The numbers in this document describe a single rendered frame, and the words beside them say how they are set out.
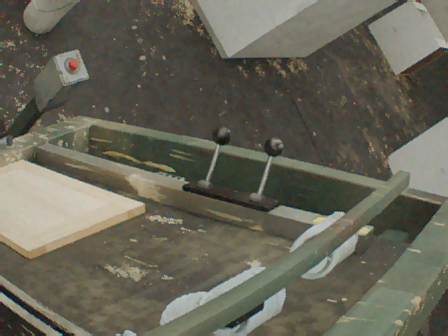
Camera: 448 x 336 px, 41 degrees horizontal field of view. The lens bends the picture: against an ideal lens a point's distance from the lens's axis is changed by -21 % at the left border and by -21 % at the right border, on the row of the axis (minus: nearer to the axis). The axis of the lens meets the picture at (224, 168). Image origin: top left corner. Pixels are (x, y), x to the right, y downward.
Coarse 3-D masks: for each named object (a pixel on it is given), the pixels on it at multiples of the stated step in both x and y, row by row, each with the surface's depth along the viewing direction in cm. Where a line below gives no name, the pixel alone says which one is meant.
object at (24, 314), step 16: (0, 288) 91; (16, 288) 90; (0, 304) 86; (16, 304) 85; (32, 304) 86; (176, 304) 62; (192, 304) 60; (0, 320) 88; (16, 320) 84; (32, 320) 82; (48, 320) 84; (64, 320) 84; (240, 320) 57
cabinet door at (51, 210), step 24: (0, 168) 164; (24, 168) 165; (0, 192) 147; (24, 192) 148; (48, 192) 149; (72, 192) 150; (96, 192) 151; (0, 216) 132; (24, 216) 134; (48, 216) 135; (72, 216) 137; (96, 216) 137; (120, 216) 140; (0, 240) 123; (24, 240) 121; (48, 240) 123; (72, 240) 128
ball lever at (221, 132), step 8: (224, 128) 148; (216, 136) 147; (224, 136) 147; (216, 144) 148; (224, 144) 148; (216, 152) 148; (208, 168) 148; (208, 176) 147; (200, 184) 147; (208, 184) 146
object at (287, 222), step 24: (48, 144) 179; (72, 168) 168; (96, 168) 162; (120, 168) 160; (144, 192) 154; (168, 192) 150; (216, 216) 144; (240, 216) 141; (264, 216) 138; (288, 216) 135; (312, 216) 135; (360, 240) 126
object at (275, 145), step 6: (270, 138) 142; (276, 138) 141; (264, 144) 142; (270, 144) 140; (276, 144) 140; (282, 144) 141; (264, 150) 142; (270, 150) 140; (276, 150) 140; (282, 150) 141; (270, 156) 141; (276, 156) 142; (270, 162) 141; (264, 168) 141; (264, 174) 141; (264, 180) 141; (258, 192) 141; (252, 198) 140; (258, 198) 139; (264, 198) 140
